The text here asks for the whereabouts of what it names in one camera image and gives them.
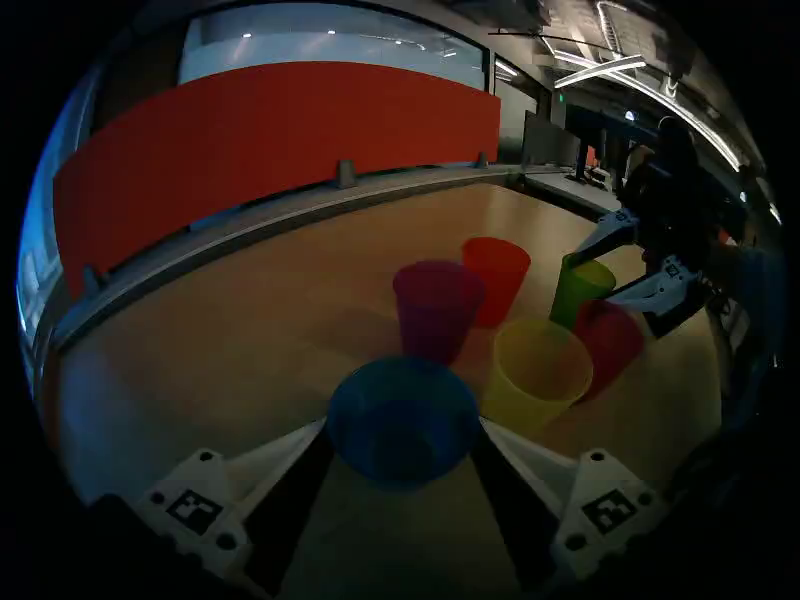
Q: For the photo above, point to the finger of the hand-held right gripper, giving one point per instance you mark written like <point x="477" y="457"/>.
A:
<point x="659" y="294"/>
<point x="609" y="234"/>

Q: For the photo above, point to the green plastic cup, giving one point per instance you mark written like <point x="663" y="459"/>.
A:
<point x="578" y="290"/>

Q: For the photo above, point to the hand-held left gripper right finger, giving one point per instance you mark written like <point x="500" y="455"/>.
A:
<point x="562" y="481"/>

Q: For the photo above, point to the red plastic cup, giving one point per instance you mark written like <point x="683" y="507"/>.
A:
<point x="609" y="340"/>

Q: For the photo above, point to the black monitor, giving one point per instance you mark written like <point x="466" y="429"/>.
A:
<point x="544" y="145"/>

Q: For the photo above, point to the orange plastic cup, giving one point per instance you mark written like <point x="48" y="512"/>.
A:
<point x="500" y="275"/>

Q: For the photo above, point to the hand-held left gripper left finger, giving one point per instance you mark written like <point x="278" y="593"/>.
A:
<point x="250" y="475"/>

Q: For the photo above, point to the blue plastic cup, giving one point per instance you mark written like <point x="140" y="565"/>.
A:
<point x="403" y="425"/>

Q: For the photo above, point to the purple plastic cup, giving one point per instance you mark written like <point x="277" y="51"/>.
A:
<point x="434" y="312"/>

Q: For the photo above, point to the red desk screen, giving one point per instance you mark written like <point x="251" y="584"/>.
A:
<point x="262" y="162"/>

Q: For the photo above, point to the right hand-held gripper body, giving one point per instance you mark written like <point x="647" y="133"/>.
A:
<point x="681" y="200"/>

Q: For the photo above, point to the yellow plastic cup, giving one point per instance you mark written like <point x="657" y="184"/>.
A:
<point x="531" y="381"/>

